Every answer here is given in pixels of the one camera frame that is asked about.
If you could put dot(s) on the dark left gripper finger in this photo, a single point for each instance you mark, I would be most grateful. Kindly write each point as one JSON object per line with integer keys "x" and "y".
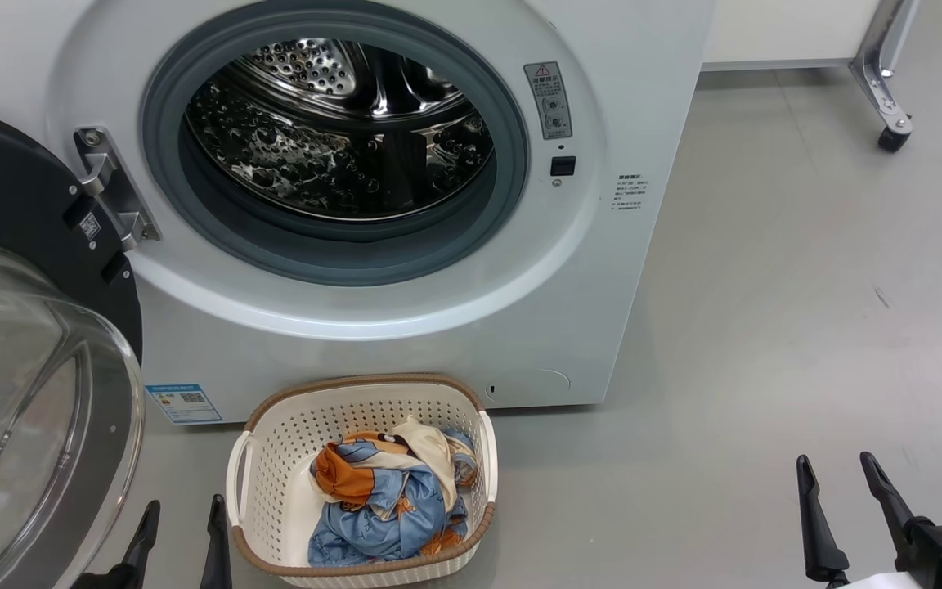
{"x": 217, "y": 548}
{"x": 144, "y": 540}

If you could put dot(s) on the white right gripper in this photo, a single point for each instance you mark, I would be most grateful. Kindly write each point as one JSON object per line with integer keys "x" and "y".
{"x": 888, "y": 582}

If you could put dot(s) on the blue cartoon print shirt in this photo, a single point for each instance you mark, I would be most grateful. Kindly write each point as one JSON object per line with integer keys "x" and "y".
{"x": 381, "y": 523}

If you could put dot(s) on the cream orange blue printed garment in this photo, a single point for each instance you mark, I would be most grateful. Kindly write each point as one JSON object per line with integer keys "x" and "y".
{"x": 430, "y": 450}

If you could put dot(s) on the cream basket with brown rim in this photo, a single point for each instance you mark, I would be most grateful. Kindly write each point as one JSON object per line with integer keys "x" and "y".
{"x": 275, "y": 458}

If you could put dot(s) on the white front-load washing machine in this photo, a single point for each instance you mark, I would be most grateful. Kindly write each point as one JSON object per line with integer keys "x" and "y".
{"x": 405, "y": 343}

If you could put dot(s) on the grey rubber door gasket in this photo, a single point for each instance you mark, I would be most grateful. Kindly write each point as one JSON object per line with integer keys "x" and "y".
{"x": 340, "y": 258}

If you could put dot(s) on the silver metal door hinge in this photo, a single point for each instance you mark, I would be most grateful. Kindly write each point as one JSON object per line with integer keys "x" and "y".
{"x": 115, "y": 192}

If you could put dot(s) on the black door latch socket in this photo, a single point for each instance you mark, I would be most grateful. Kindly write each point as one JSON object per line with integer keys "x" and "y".
{"x": 562, "y": 166}

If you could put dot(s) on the blue energy label sticker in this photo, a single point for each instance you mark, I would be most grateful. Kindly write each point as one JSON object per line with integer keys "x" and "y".
{"x": 183, "y": 404}

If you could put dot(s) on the small white QR sticker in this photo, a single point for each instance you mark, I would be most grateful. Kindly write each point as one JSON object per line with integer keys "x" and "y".
{"x": 90, "y": 226}

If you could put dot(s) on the round drain filter cover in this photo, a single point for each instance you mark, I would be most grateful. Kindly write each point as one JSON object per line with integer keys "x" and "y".
{"x": 528, "y": 386}

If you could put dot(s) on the black caster wheel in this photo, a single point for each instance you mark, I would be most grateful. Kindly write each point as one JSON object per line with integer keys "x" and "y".
{"x": 894, "y": 139}

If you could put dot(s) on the black printed text label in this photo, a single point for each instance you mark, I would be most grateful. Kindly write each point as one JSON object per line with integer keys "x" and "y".
{"x": 630, "y": 192}

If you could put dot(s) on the steel perforated washer drum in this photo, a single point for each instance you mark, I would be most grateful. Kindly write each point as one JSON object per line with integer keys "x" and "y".
{"x": 307, "y": 155}

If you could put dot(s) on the silver metal table leg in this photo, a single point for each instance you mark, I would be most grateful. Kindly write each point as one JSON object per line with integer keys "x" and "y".
{"x": 876, "y": 74}

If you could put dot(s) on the white table panel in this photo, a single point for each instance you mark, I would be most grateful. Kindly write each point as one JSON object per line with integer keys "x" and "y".
{"x": 782, "y": 33}

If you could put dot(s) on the grey warning sticker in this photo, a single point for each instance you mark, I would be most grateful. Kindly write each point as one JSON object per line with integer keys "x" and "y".
{"x": 549, "y": 100}

